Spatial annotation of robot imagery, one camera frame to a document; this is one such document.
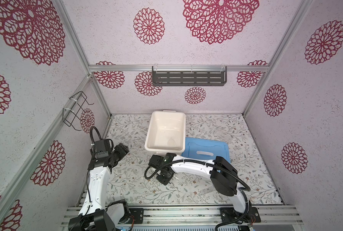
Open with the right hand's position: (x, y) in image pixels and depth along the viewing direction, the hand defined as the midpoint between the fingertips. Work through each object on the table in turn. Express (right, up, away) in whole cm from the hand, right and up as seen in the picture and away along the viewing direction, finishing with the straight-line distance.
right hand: (163, 177), depth 84 cm
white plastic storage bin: (+1, +26, +26) cm, 36 cm away
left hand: (-22, +15, -1) cm, 27 cm away
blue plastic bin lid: (+29, +14, +15) cm, 36 cm away
